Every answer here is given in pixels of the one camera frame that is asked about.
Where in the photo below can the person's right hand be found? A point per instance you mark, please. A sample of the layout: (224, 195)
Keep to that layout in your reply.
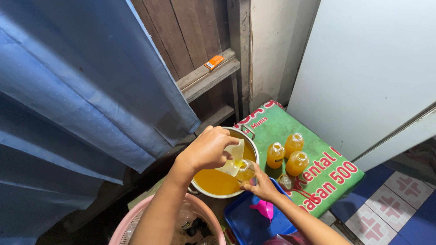
(264, 189)

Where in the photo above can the person's left hand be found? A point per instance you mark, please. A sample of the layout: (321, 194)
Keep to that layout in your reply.
(201, 151)

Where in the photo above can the clear plastic bottle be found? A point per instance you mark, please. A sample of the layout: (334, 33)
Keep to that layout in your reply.
(245, 174)

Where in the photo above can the white plastic scoop jug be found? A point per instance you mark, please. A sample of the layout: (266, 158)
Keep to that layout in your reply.
(235, 153)

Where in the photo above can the pink plastic funnel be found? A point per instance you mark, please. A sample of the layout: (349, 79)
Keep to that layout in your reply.
(265, 208)

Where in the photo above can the orange liquid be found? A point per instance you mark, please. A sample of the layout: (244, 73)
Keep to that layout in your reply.
(214, 182)

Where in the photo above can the filled orange drink bottle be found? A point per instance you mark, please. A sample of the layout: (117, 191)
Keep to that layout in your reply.
(297, 165)
(293, 144)
(275, 157)

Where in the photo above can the blue plastic tray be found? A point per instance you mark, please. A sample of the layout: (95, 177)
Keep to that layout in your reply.
(245, 226)

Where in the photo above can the metal cooking pot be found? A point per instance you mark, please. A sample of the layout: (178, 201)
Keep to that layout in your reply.
(218, 195)

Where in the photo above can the pink plastic basket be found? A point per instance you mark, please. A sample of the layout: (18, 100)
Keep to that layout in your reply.
(204, 204)

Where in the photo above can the pink plastic bag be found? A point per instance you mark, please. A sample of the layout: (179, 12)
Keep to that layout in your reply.
(282, 240)

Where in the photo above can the heap of empty clear bottles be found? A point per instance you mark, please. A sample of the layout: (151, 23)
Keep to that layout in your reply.
(186, 217)

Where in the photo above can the orange small packet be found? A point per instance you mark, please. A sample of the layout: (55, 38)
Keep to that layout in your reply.
(214, 62)

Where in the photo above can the wooden plank door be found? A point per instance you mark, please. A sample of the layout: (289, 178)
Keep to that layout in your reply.
(194, 40)

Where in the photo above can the blue curtain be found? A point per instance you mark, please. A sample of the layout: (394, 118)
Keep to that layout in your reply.
(75, 102)

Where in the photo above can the white refrigerator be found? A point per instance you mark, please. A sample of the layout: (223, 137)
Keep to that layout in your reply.
(361, 75)

